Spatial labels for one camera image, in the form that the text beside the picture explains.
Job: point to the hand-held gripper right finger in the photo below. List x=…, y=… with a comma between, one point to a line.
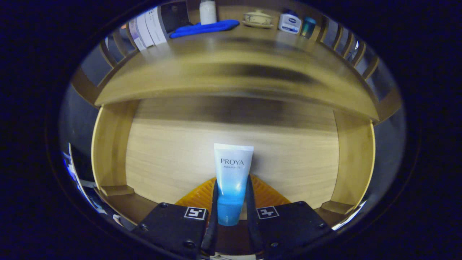
x=288, y=225

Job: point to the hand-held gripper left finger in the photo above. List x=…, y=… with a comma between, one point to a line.
x=173, y=227

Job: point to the wooden drawer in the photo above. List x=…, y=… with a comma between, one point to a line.
x=173, y=155

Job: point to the white and blue tube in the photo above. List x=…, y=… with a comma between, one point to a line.
x=232, y=173

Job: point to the wooden cabinet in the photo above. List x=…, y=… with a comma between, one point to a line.
x=85, y=88

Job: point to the wooden countertop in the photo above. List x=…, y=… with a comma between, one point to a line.
x=234, y=68

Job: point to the thin purple book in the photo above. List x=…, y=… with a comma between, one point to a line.
x=137, y=36

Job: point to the thin white book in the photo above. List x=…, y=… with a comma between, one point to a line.
x=146, y=30

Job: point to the teal gradient bottle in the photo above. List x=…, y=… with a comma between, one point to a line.
x=308, y=27

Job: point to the blue folded cloth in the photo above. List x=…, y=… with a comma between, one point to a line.
x=205, y=28

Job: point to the white lotion bottle blue cap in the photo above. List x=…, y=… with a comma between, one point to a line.
x=289, y=23

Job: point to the beige lidded tea cup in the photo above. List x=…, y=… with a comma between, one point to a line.
x=258, y=18

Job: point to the white pump bottle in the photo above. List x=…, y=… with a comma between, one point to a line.
x=208, y=12

